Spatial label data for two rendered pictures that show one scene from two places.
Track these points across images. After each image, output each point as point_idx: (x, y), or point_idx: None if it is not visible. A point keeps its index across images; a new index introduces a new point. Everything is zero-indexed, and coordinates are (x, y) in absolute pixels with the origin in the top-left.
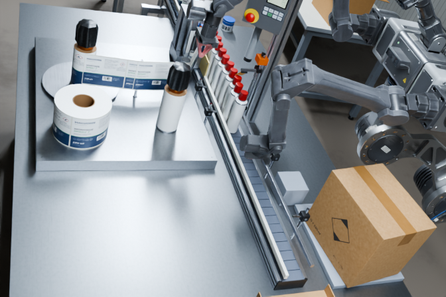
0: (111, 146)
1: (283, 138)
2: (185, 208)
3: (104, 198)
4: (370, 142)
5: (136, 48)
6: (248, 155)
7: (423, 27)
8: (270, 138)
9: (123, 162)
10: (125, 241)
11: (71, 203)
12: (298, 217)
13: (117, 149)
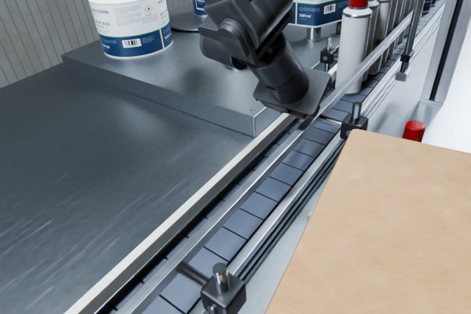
0: (142, 62)
1: None
2: (125, 163)
3: (69, 111)
4: None
5: None
6: (260, 94)
7: None
8: None
9: (128, 78)
10: (0, 160)
11: (38, 102)
12: (200, 287)
13: (142, 66)
